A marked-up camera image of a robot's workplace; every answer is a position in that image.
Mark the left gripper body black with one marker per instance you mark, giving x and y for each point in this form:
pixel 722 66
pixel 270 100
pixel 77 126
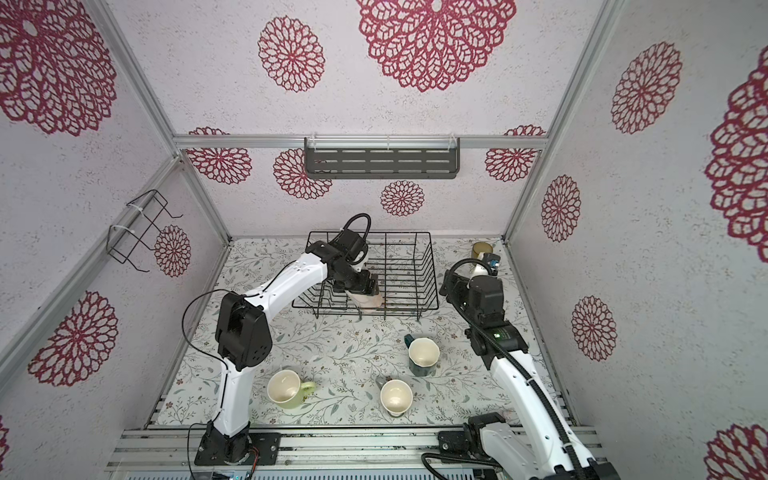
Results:
pixel 356 281

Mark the pink ceramic mug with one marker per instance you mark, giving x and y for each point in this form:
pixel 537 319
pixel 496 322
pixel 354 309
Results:
pixel 369 300

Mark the black wire dish rack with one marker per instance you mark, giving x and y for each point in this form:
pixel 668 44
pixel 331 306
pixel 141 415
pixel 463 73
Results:
pixel 404 265

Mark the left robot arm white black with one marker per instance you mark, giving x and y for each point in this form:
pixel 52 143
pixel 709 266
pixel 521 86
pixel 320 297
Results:
pixel 244 338

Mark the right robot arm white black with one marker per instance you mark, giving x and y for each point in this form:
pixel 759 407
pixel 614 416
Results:
pixel 552 449

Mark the dark green mug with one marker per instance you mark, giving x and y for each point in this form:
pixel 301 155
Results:
pixel 423 355

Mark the light green mug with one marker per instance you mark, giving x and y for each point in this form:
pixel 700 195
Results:
pixel 287 390

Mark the grey cream mug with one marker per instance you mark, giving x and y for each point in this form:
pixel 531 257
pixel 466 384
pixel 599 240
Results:
pixel 396 396

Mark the grey wall shelf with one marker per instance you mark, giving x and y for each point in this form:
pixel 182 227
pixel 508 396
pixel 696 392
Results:
pixel 383 161

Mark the aluminium front rail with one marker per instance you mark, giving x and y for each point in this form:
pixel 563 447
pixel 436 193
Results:
pixel 352 453

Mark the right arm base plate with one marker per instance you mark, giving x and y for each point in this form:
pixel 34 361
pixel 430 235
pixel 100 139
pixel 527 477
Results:
pixel 467 442

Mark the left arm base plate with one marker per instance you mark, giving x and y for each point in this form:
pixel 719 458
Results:
pixel 245 448

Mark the black wire wall holder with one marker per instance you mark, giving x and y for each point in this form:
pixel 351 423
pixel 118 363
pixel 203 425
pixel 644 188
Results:
pixel 122 240

